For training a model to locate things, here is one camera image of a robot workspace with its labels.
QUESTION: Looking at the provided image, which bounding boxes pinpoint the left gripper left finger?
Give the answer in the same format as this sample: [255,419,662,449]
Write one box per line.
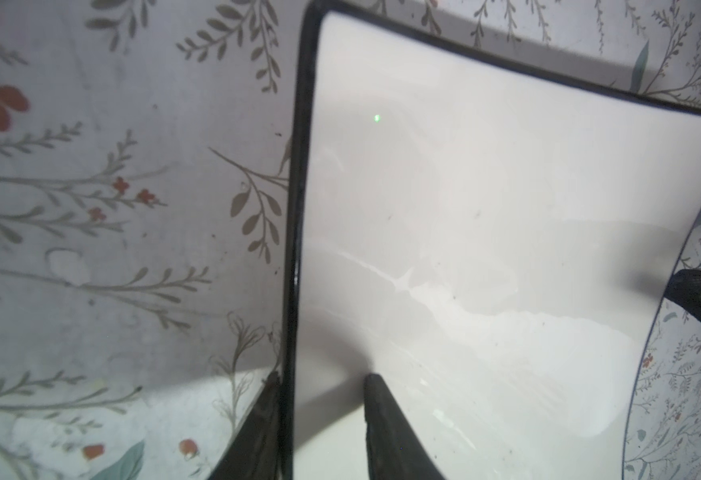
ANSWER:
[210,372,280,480]

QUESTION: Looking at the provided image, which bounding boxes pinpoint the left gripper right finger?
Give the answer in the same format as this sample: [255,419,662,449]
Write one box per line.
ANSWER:
[363,374,444,480]

